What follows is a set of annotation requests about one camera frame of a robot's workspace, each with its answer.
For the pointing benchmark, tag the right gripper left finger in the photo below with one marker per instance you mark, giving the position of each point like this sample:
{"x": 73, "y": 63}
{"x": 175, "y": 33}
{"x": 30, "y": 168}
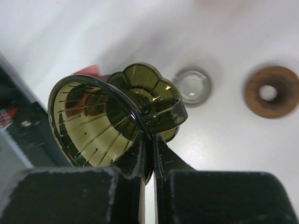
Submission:
{"x": 78, "y": 195}

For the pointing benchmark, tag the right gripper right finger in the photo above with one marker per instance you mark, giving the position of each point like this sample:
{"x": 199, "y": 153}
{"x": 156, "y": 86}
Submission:
{"x": 184, "y": 195}

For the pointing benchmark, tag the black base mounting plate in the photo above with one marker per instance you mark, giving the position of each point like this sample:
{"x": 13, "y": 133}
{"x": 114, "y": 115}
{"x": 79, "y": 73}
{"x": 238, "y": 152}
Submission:
{"x": 24, "y": 122}

